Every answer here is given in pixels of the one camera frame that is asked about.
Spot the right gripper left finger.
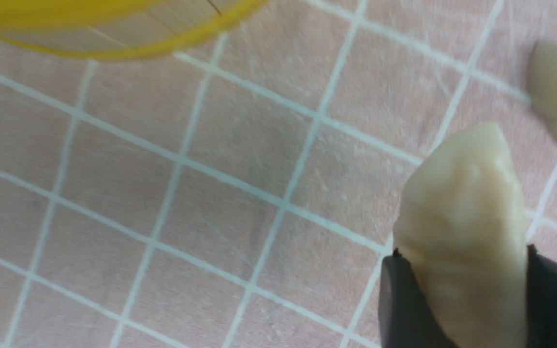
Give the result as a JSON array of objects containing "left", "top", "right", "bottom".
[{"left": 378, "top": 248, "right": 456, "bottom": 348}]

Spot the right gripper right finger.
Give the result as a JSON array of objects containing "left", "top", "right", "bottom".
[{"left": 528, "top": 245, "right": 557, "bottom": 348}]

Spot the pale dumpling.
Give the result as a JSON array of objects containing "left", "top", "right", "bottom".
[{"left": 393, "top": 123, "right": 528, "bottom": 348}]

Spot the bamboo steamer tray yellow rim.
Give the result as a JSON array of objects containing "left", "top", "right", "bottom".
[{"left": 0, "top": 0, "right": 265, "bottom": 61}]

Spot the pink checkered tablecloth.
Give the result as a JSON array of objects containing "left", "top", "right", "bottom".
[{"left": 0, "top": 0, "right": 557, "bottom": 348}]

